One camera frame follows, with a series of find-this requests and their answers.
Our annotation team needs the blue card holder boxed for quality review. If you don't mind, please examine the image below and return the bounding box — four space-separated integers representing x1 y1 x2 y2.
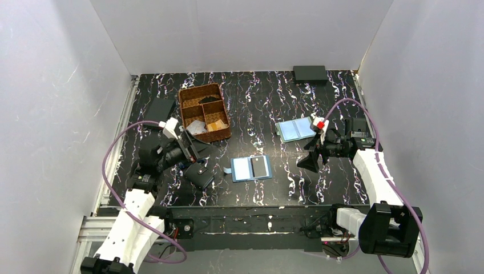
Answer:
223 155 273 183

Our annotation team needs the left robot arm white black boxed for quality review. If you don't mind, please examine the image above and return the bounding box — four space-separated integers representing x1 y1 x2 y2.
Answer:
79 130 214 273

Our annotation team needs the brown wicker divided basket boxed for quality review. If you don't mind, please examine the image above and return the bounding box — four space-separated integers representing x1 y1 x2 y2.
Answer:
178 83 232 143

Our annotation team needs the black box back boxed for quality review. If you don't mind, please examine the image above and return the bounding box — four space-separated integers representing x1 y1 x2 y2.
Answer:
293 65 328 83

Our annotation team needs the black snap wallet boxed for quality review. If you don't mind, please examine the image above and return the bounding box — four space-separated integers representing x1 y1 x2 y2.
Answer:
184 163 214 190

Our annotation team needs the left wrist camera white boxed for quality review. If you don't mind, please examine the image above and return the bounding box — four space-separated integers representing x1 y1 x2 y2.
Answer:
158 117 179 140

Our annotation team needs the tan item in basket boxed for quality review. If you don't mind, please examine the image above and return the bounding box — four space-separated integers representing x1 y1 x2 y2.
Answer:
207 119 229 132

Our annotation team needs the teal open card holder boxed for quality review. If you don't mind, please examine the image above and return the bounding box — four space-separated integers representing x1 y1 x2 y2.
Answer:
276 117 316 143

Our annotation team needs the black box left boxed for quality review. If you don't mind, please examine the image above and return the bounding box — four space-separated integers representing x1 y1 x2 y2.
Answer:
143 98 176 130

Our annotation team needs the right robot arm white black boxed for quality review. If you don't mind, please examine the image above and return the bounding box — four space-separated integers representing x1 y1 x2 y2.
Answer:
297 117 423 258

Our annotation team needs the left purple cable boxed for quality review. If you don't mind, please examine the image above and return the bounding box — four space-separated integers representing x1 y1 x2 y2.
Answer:
102 120 188 265

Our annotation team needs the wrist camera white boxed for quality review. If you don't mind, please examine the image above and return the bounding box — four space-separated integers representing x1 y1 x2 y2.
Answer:
158 117 179 140
310 116 329 144

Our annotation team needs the black card in basket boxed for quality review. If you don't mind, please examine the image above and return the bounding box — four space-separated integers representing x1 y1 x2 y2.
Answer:
198 96 222 104

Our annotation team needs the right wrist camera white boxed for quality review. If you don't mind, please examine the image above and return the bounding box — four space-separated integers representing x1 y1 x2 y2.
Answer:
310 116 329 144

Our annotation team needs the white credit card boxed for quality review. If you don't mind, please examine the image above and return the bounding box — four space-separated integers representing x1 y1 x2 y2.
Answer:
187 120 207 132
186 120 208 136

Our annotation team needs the black card in holder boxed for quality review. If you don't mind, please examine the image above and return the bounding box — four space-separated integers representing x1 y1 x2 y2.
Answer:
250 156 269 178

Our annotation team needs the black box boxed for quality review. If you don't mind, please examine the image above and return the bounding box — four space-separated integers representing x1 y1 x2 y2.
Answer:
293 65 328 83
143 98 176 130

